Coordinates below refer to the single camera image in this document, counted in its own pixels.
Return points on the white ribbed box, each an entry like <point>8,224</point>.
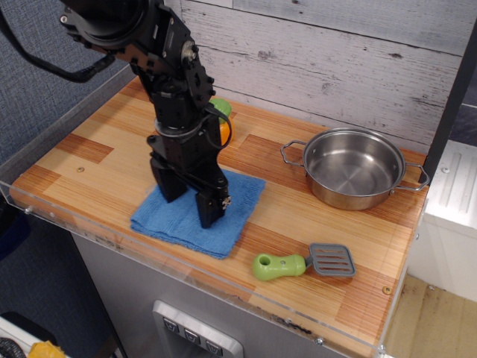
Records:
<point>444,252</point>

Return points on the toy spatula green handle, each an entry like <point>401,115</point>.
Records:
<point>328,260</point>

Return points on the blue cloth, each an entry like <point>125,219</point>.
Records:
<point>178,222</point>

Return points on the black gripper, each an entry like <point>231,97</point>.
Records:
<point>184,157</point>

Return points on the silver dispenser button panel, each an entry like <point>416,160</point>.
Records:
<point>186,336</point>

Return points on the yellow object bottom left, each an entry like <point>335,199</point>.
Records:
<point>45,350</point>

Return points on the clear acrylic table guard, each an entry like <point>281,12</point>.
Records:
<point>88,172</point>

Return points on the stainless steel pot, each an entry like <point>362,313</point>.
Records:
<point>353,169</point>

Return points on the dark right upright post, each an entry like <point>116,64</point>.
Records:
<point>453,104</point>

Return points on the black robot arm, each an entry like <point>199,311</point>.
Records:
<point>161,52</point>

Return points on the orange toy carrot green top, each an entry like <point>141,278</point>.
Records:
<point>226,126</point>

